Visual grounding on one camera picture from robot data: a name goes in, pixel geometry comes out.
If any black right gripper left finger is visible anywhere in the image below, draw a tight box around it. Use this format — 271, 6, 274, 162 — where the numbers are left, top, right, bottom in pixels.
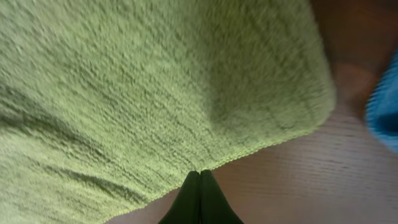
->
159, 171, 201, 224

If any bright green cloth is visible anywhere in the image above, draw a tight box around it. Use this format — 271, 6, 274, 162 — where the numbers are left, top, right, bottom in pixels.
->
1, 0, 335, 223

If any blue cloth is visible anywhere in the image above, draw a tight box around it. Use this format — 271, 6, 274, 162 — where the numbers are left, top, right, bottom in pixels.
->
365, 50, 397, 153

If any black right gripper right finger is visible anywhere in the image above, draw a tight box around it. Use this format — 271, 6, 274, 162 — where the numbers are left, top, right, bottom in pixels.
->
200, 170, 243, 224

